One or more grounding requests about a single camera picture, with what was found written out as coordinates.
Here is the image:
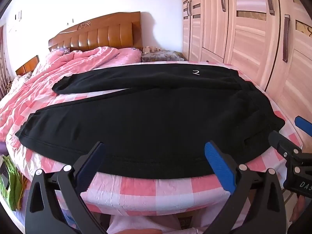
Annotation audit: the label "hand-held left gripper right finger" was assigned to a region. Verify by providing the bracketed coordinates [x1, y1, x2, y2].
[202, 140, 286, 234]

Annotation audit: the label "black pants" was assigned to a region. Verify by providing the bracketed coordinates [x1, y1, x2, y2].
[15, 62, 286, 179]

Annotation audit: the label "small wooden panel furniture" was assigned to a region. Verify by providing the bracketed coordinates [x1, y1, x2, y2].
[15, 55, 40, 76]

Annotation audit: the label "wooden padded headboard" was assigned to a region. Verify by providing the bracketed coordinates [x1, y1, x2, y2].
[48, 11, 142, 53]

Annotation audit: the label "pink quilt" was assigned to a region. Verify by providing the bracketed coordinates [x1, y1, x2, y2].
[0, 47, 142, 142]

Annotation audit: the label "green cloth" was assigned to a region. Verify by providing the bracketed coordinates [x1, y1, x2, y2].
[0, 155, 25, 211]

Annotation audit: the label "person's right hand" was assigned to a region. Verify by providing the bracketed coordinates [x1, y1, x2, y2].
[292, 196, 312, 225]

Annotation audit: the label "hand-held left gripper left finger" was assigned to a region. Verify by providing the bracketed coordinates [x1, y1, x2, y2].
[24, 141, 108, 234]

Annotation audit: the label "light wooden wardrobe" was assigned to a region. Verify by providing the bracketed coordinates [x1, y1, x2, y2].
[182, 0, 312, 137]

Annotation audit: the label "patterned curtain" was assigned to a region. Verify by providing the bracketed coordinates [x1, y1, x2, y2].
[0, 27, 11, 95]

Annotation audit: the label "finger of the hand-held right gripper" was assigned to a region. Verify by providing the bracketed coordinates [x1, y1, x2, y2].
[268, 130, 303, 162]
[294, 116, 312, 137]

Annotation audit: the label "person's white shirt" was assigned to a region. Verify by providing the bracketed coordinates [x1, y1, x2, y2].
[107, 213, 203, 234]

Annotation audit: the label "nightstand with patterned cover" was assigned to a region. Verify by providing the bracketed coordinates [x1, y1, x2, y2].
[141, 50, 188, 62]

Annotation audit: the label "pink checked bed sheet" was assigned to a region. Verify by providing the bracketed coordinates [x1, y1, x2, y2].
[0, 61, 303, 215]

